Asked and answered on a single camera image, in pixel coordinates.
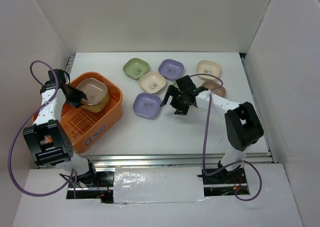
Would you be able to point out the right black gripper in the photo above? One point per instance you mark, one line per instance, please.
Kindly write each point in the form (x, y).
(181, 109)

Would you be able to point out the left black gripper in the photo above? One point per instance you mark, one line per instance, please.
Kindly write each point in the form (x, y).
(79, 95)

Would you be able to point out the brown plate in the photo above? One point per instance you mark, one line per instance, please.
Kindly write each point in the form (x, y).
(215, 88)
(93, 89)

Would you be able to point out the yellow plate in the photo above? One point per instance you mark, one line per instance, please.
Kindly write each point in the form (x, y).
(95, 108)

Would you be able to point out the purple plate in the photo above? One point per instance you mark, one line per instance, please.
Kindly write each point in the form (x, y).
(171, 69)
(147, 105)

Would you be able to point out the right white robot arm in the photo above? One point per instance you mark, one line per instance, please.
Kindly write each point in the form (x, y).
(243, 126)

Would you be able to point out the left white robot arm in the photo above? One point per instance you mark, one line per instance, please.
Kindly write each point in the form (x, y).
(46, 139)

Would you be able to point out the orange plastic bin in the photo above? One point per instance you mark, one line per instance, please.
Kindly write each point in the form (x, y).
(84, 127)

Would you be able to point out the green plate centre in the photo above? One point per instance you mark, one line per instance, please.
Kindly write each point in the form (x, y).
(175, 84)

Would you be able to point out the green plate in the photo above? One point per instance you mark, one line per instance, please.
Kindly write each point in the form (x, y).
(135, 68)
(175, 84)

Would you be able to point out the purple plate top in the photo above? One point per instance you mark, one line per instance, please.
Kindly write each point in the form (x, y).
(171, 69)

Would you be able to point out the cream plate centre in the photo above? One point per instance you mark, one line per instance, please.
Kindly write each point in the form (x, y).
(152, 82)

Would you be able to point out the cream plate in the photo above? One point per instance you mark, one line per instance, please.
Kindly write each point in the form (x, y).
(152, 82)
(209, 68)

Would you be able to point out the cream plate top right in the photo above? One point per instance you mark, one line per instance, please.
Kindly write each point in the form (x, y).
(209, 68)

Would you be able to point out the green plate top left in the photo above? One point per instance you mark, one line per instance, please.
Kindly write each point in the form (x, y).
(135, 68)

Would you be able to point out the white foil sheet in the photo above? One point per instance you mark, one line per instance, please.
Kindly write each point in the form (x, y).
(158, 185)

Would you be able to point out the aluminium rail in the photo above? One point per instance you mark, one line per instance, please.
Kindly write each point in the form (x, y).
(102, 162)

